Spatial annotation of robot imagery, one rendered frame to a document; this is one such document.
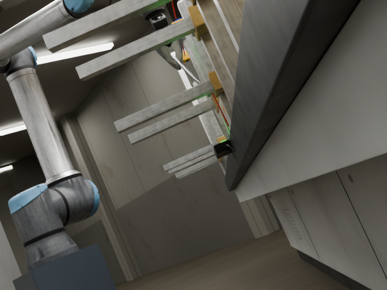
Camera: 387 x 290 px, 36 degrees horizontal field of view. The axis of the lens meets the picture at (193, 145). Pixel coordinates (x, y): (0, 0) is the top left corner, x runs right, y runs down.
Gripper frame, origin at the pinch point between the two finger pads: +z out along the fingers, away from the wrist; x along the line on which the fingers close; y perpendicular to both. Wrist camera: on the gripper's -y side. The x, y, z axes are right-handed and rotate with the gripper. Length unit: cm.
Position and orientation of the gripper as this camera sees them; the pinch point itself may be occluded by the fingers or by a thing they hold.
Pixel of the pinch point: (178, 65)
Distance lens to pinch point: 186.3
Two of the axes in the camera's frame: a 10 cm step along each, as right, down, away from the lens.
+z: 4.0, 9.1, -1.2
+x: -9.1, 4.0, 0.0
